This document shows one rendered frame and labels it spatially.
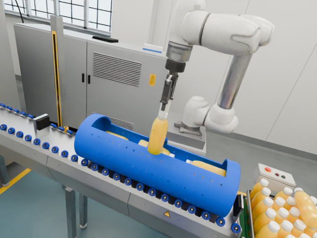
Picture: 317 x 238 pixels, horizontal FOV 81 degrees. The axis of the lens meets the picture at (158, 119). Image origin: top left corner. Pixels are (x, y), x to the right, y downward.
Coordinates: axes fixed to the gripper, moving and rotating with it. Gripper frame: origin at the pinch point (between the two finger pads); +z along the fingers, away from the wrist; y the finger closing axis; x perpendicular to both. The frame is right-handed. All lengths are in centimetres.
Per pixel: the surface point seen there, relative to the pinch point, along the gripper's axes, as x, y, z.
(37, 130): -84, -12, 50
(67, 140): -67, -20, 56
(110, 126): -39, -28, 37
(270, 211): 60, -5, 35
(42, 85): -213, -137, 84
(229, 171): 36.4, -7.0, 23.0
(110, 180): -21, -2, 55
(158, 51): -57, -166, -1
